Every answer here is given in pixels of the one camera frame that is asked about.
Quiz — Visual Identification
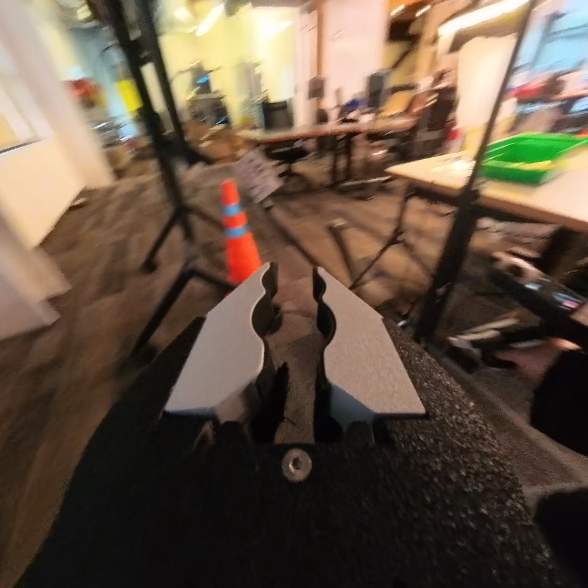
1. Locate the person's right forearm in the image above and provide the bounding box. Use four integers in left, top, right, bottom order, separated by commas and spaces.
530, 340, 588, 455

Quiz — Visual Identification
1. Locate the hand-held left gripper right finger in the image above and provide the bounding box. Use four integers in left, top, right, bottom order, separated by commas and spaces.
312, 266, 427, 421

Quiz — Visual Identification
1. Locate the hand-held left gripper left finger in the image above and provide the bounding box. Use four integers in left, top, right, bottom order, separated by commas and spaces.
164, 262, 280, 419

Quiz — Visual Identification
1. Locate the orange traffic cone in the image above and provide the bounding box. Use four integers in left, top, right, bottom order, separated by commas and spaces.
220, 179, 262, 285

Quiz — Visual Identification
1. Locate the green plastic bin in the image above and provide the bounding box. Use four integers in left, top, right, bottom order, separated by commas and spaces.
480, 132, 588, 185

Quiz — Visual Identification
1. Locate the black light stand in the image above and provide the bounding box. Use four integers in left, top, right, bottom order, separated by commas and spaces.
103, 0, 230, 272
413, 0, 538, 341

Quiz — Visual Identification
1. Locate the white sign board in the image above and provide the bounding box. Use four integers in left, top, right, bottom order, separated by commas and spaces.
234, 149, 285, 205

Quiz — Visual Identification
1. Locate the wooden table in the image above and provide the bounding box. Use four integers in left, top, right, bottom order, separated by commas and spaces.
239, 117, 419, 189

